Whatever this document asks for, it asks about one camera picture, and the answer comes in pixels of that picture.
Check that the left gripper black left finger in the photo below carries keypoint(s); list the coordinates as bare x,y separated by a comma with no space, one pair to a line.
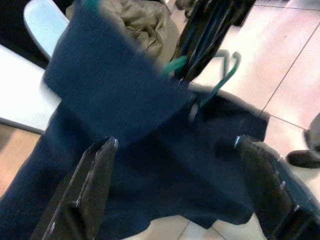
85,195

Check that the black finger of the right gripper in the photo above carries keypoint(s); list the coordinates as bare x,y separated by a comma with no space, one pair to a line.
220,25
190,37

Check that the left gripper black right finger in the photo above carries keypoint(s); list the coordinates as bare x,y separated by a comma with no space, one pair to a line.
272,195

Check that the green plastic hanger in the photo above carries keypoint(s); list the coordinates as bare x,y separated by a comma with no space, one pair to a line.
175,65

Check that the navy garment with white logo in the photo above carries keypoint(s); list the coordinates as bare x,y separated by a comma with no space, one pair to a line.
112,75

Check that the olive green bag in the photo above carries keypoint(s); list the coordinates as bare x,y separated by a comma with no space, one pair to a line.
145,27

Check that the dark shoe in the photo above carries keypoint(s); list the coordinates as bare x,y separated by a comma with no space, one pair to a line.
303,160

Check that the white plastic chair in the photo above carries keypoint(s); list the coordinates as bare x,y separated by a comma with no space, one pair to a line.
42,22

